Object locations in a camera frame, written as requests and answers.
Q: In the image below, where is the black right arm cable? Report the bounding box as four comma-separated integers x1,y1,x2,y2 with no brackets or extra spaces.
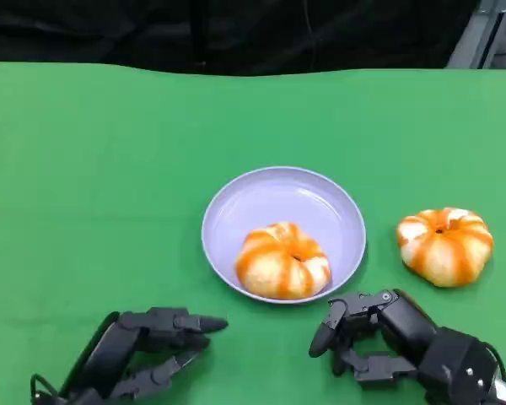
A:
484,342,506,381

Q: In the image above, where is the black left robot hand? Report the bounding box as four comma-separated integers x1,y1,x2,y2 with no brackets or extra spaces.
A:
58,306,229,402

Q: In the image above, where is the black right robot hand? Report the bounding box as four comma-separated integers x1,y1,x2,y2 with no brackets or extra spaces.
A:
308,289,439,384

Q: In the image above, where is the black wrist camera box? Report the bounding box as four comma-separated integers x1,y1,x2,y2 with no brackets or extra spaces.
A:
46,387,107,405
421,327,506,405

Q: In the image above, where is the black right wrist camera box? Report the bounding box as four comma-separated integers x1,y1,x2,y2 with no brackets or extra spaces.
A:
421,327,506,405

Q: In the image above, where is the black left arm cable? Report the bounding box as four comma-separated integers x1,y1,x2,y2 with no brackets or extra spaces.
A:
30,372,61,401

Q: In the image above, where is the black backdrop cloth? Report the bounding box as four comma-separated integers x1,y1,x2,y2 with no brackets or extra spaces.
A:
0,0,482,77

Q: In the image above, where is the green table cloth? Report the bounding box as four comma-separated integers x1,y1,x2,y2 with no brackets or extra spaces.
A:
0,62,506,405

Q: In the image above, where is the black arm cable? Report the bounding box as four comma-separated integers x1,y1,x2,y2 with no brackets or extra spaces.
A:
484,342,506,381
30,372,61,401

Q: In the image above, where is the grey metal frame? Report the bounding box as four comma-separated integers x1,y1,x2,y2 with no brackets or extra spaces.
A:
445,0,506,71

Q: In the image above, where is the lilac plate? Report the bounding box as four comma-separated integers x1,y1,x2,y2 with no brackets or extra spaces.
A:
201,165,368,305

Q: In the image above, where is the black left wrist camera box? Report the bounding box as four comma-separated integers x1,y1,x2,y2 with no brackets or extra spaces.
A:
46,387,107,405

